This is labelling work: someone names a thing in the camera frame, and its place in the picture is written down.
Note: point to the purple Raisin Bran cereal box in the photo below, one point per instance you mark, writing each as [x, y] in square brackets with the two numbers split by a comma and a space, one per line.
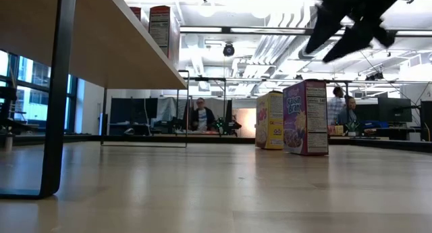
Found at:
[303, 125]

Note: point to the red Froot Loops cereal box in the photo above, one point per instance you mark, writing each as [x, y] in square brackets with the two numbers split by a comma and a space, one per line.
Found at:
[163, 30]
[136, 13]

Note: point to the background robot with green light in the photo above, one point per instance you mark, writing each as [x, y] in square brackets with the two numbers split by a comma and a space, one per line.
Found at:
[227, 126]

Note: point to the glass window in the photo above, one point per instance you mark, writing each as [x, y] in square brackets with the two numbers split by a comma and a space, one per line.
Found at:
[33, 91]

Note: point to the dark office partition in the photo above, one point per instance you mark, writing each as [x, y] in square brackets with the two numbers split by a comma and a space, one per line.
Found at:
[135, 109]

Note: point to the black aluminium table frame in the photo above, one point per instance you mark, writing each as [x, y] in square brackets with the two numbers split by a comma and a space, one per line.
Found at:
[135, 138]

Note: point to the small potted plant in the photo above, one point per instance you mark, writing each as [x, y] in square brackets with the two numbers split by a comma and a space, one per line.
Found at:
[353, 127]

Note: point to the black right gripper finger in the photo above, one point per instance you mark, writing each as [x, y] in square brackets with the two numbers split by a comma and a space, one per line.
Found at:
[325, 27]
[354, 38]

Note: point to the yellow Corn Pops cereal box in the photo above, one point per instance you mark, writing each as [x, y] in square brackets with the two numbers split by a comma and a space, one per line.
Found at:
[268, 121]

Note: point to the black overhead beam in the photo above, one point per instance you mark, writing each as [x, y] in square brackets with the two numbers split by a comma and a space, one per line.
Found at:
[270, 31]

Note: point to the black computer monitor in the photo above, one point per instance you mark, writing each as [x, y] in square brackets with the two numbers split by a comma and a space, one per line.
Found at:
[426, 120]
[395, 109]

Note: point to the black overhead camera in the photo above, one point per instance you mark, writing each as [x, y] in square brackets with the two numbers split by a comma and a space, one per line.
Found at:
[229, 50]

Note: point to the person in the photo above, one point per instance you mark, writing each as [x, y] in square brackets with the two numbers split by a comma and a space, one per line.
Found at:
[349, 115]
[335, 106]
[202, 120]

